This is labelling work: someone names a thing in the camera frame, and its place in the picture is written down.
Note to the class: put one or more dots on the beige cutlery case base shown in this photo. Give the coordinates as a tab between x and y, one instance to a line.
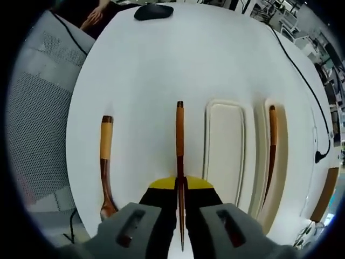
257	162

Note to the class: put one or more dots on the grey mesh office chair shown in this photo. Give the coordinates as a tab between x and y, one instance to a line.
40	108

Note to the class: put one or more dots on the wooden spoon utensil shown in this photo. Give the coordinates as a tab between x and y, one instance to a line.
106	140

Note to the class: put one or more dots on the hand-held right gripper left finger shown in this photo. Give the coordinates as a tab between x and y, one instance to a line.
151	215

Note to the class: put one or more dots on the beige cutlery case lid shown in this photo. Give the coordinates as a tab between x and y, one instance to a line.
225	151

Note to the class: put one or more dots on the wooden chopstick utensil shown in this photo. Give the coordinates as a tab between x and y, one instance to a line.
272	140
180	135

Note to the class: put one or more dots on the black computer mouse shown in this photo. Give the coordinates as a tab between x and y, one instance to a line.
153	12

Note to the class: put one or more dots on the brown cardboard box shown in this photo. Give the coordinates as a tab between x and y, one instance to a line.
324	194

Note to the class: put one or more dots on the person's left hand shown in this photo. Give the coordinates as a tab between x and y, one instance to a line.
93	17

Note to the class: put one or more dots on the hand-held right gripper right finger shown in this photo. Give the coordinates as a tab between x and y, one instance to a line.
207	213

